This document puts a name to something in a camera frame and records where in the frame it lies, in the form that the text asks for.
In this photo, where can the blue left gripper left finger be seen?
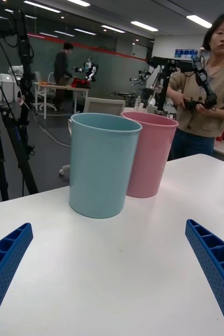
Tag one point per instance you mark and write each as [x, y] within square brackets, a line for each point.
[4, 265]

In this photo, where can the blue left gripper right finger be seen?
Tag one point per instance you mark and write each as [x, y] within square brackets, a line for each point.
[219, 267]

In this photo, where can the black jointed control arm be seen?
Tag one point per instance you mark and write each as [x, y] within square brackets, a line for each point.
[203, 76]

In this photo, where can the person's left hand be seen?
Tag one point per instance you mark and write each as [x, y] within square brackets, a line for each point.
[204, 109]

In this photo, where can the person's right hand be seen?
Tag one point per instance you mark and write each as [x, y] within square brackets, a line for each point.
[182, 101]

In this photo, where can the pink plastic bin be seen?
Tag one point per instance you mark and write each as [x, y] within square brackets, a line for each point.
[151, 157]

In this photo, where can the pale blue plastic bin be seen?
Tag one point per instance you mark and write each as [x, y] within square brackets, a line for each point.
[98, 168]

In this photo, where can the white office chair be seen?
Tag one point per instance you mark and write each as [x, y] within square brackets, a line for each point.
[42, 89]

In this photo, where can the wooden work table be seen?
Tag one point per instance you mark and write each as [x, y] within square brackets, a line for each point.
[64, 88]

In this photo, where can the white rolling chair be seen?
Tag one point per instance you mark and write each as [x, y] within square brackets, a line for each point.
[104, 106]

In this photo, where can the person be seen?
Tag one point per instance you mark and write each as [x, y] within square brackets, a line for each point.
[62, 68]
[222, 78]

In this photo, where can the red box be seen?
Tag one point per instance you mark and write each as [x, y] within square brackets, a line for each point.
[80, 83]

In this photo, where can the white humanoid robot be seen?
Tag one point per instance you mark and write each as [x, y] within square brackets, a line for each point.
[90, 68]

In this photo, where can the ceiling light panel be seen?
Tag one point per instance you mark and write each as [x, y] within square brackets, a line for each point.
[42, 6]
[113, 29]
[144, 26]
[198, 21]

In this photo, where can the black camera stand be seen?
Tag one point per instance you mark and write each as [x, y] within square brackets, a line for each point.
[23, 52]

